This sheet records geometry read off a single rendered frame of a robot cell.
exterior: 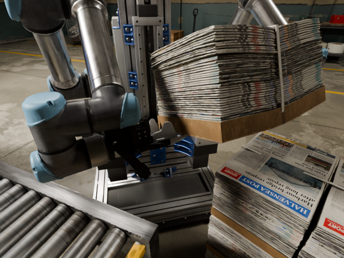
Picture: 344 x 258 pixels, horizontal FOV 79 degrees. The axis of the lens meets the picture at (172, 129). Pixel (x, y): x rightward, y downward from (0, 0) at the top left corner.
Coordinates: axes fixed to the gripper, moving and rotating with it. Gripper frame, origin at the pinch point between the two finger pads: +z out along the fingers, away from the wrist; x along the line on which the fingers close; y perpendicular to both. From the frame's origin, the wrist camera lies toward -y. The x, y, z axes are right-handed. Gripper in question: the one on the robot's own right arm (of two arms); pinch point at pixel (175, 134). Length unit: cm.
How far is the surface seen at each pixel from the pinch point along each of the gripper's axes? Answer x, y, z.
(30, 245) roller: 5.6, -17.6, -42.3
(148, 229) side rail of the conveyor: -5.1, -20.8, -15.6
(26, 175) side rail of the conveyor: 31, -7, -43
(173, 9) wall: 567, 231, 361
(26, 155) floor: 196, -30, -69
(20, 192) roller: 26, -10, -45
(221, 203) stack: 1.4, -30.0, 13.6
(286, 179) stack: -13.7, -21.2, 28.6
